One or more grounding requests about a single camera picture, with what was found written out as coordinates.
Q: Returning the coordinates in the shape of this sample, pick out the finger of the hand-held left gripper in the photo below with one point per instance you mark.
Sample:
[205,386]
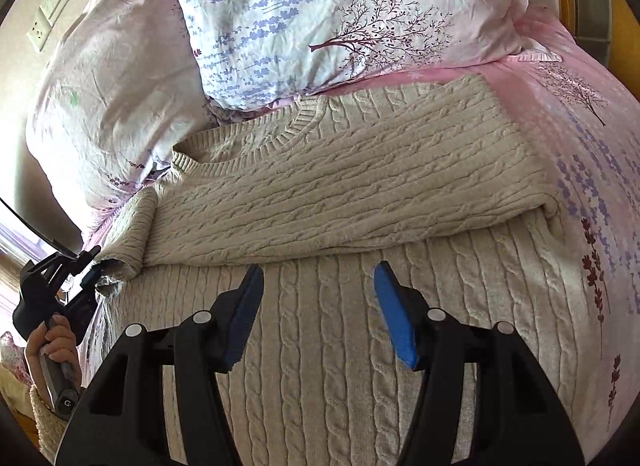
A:
[85,256]
[92,278]

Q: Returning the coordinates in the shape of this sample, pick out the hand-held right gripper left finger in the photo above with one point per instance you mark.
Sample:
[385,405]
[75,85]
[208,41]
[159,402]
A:
[247,306]

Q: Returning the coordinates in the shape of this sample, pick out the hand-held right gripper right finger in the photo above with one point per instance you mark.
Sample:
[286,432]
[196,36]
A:
[395,316]

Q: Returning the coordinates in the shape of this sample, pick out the person's left hand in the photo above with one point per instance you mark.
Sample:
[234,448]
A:
[60,341]

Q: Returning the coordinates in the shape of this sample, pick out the pale pink floral pillow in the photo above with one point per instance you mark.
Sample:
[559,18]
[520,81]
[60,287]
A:
[115,95]

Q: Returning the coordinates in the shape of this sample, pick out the pink floral bed sheet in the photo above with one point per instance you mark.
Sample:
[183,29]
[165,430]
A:
[590,170]

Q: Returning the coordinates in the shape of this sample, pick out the floral pillow with tree print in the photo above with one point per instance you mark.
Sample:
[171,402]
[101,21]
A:
[300,20]

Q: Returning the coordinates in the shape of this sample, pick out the wooden headboard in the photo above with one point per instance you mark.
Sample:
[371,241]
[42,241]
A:
[625,35]

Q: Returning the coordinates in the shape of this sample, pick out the white wall socket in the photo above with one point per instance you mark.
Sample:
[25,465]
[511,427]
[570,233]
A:
[40,31]

